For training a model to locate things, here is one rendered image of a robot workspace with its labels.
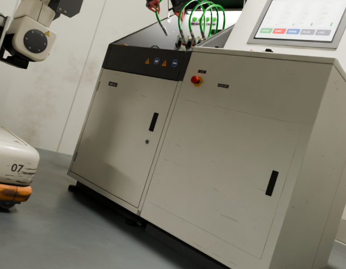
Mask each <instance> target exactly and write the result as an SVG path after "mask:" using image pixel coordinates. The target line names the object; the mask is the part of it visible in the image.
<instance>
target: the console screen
mask: <svg viewBox="0 0 346 269"><path fill-rule="evenodd" d="M345 28H346V0H267V2H266V4H265V6H264V8H263V10H262V12H261V14H260V16H259V18H258V20H257V22H256V24H255V26H254V28H253V30H252V33H251V35H250V37H249V39H248V41H247V43H248V44H265V45H282V46H299V47H308V48H325V49H337V47H338V45H339V42H340V40H341V38H342V35H343V33H344V30H345Z"/></svg>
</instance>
